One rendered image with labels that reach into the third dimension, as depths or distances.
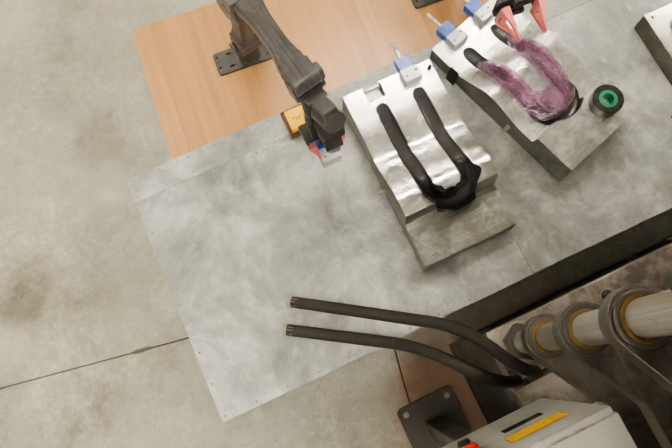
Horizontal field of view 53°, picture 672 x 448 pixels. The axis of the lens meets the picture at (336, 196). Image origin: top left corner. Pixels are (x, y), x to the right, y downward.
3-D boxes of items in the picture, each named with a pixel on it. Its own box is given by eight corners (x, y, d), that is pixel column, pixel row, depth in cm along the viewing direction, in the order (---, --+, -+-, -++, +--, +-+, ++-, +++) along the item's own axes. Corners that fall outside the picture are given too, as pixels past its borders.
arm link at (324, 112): (355, 119, 153) (340, 82, 144) (324, 140, 152) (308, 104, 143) (328, 94, 160) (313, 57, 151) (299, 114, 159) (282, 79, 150)
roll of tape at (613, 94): (610, 85, 177) (615, 79, 173) (624, 112, 175) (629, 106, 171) (582, 95, 176) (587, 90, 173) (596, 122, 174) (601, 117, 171)
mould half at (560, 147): (429, 58, 192) (433, 40, 181) (493, 3, 196) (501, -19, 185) (558, 182, 182) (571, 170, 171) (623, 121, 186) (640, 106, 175)
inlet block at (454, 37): (420, 24, 192) (422, 14, 187) (432, 13, 193) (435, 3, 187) (452, 54, 189) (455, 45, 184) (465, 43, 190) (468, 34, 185)
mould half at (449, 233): (342, 109, 189) (341, 90, 176) (425, 73, 191) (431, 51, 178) (423, 270, 176) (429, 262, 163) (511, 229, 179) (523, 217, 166)
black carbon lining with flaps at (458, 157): (372, 110, 181) (373, 96, 172) (425, 86, 182) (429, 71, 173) (430, 224, 173) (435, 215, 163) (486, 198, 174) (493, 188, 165)
